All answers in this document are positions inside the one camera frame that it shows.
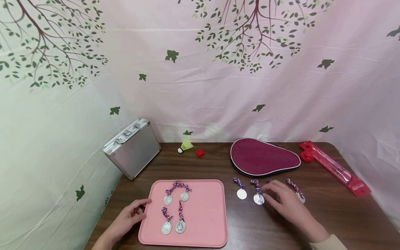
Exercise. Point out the person's right hand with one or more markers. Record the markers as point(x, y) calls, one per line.
point(290, 208)

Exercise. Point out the person's left hand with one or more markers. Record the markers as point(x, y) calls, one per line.
point(126, 218)

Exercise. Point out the person's left thumb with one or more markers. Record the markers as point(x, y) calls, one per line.
point(142, 202)

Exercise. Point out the person's right fingers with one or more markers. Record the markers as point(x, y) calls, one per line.
point(273, 194)

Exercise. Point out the person's left fingers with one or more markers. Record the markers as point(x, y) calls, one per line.
point(142, 213)

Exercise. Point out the person's left forearm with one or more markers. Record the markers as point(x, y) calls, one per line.
point(104, 241)

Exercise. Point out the person's right forearm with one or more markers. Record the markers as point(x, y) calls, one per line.
point(328, 241)

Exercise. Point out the maroon paddle case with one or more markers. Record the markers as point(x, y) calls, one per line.
point(261, 158)

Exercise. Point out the silver aluminium case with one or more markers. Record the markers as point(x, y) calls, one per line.
point(134, 151)

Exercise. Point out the pink tray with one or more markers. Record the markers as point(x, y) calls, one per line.
point(204, 215)

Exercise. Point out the long red packet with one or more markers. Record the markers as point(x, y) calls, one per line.
point(336, 168)

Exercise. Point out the yellow shuttlecock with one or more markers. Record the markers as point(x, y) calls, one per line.
point(186, 145)

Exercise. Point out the small red block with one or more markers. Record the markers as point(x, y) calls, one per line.
point(200, 152)

